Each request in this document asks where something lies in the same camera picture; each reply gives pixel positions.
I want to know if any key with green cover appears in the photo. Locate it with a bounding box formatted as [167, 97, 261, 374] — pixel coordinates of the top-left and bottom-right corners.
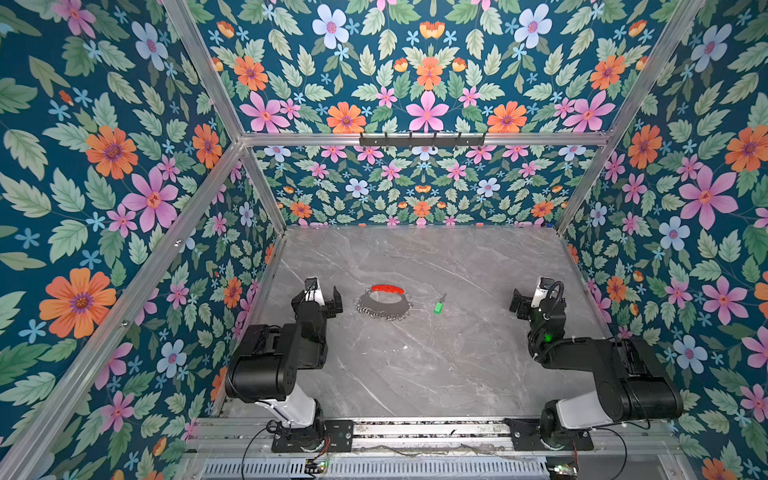
[433, 294, 447, 315]

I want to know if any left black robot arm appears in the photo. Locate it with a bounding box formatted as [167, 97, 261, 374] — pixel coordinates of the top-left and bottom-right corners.
[224, 278, 343, 452]

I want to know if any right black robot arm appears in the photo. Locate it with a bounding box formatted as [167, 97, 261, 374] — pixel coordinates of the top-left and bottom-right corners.
[504, 278, 684, 451]

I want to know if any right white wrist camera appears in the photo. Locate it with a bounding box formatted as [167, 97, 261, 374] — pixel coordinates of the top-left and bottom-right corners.
[532, 277, 556, 308]

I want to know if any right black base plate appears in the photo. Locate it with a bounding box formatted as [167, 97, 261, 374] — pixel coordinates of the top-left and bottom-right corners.
[503, 418, 594, 451]

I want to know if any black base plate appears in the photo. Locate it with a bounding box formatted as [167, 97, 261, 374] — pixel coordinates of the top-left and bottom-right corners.
[503, 418, 594, 451]
[271, 420, 355, 455]

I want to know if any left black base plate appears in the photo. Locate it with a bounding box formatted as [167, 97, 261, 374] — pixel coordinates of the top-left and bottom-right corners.
[271, 420, 355, 455]

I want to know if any black hook rail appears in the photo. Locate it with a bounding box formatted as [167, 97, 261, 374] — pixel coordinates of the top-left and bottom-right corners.
[358, 132, 486, 148]

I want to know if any white slotted cable duct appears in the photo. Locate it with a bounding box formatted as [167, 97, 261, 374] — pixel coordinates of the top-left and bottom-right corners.
[200, 457, 550, 479]

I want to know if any aluminium front rail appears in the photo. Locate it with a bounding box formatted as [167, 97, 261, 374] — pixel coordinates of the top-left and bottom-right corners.
[185, 417, 684, 457]

